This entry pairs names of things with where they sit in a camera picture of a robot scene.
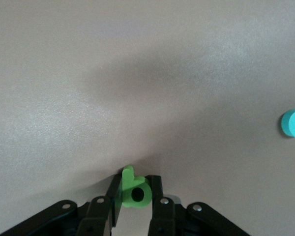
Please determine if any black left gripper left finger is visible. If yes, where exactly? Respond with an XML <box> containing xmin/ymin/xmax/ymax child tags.
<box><xmin>0</xmin><ymin>174</ymin><xmax>124</xmax><ymax>236</ymax></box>

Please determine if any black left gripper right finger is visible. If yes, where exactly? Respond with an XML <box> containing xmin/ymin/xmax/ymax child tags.
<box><xmin>145</xmin><ymin>175</ymin><xmax>251</xmax><ymax>236</ymax></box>

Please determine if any green letter b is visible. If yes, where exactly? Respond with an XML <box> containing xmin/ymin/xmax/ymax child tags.
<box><xmin>121</xmin><ymin>166</ymin><xmax>153</xmax><ymax>209</ymax></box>

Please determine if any teal letter C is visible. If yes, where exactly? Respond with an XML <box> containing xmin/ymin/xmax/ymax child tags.
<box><xmin>281</xmin><ymin>108</ymin><xmax>295</xmax><ymax>138</ymax></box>

